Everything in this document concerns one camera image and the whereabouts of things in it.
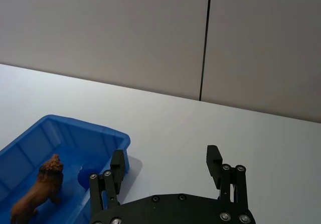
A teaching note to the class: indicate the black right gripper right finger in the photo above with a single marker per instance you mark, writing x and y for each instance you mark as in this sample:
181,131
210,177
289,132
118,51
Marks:
225,181

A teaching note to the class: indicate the blue plastic bin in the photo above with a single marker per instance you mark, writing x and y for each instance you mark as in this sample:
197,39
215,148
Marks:
62,158

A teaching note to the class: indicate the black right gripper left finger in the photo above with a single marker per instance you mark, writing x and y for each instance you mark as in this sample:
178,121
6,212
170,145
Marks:
116,173

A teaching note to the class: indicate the brown toy lion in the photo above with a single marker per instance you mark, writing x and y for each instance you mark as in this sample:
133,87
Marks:
43,186

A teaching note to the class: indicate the blue round toy piece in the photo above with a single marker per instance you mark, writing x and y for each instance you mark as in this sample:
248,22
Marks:
85,175

